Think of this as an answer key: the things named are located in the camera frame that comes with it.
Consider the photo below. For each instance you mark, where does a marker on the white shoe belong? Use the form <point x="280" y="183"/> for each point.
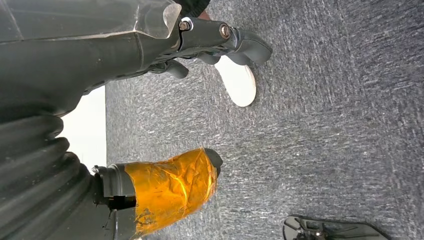
<point x="238" y="86"/>

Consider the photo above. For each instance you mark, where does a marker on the person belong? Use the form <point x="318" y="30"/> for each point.
<point x="195" y="5"/>

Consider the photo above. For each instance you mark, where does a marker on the black office chair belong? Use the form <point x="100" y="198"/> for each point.
<point x="331" y="230"/>

